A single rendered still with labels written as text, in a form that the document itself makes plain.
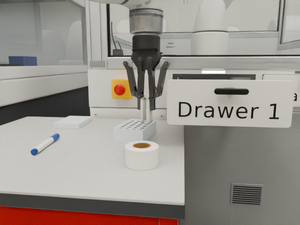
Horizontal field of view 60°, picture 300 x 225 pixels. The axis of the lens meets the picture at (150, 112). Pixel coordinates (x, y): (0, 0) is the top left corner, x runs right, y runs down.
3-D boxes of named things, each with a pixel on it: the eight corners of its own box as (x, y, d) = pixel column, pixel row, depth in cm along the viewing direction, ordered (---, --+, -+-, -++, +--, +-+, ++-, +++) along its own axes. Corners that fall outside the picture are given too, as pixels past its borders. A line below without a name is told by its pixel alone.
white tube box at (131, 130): (143, 144, 67) (143, 130, 67) (113, 141, 70) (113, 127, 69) (156, 132, 79) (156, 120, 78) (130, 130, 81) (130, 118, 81)
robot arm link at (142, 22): (135, 16, 74) (136, 38, 75) (123, 10, 65) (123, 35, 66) (167, 14, 71) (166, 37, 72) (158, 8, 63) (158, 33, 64)
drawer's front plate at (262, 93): (290, 128, 61) (295, 80, 59) (166, 124, 64) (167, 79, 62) (288, 126, 62) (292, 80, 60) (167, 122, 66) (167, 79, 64)
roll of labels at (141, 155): (144, 173, 50) (144, 153, 49) (118, 164, 54) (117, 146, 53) (165, 162, 55) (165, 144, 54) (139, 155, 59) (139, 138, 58)
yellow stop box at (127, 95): (130, 99, 94) (130, 79, 92) (110, 99, 95) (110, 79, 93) (133, 97, 99) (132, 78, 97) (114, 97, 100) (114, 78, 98)
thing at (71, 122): (78, 128, 83) (78, 123, 83) (53, 127, 84) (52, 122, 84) (92, 120, 96) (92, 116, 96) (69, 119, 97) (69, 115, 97)
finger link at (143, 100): (143, 98, 71) (140, 98, 71) (142, 123, 73) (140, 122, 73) (146, 97, 74) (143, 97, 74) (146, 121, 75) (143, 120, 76)
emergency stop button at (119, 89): (124, 95, 91) (124, 84, 91) (113, 95, 92) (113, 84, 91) (126, 94, 94) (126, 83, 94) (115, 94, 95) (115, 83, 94)
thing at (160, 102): (376, 113, 89) (383, 70, 86) (89, 106, 102) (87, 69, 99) (277, 87, 181) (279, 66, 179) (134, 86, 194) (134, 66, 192)
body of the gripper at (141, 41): (164, 35, 72) (164, 70, 73) (136, 36, 74) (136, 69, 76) (157, 33, 65) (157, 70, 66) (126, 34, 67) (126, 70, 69)
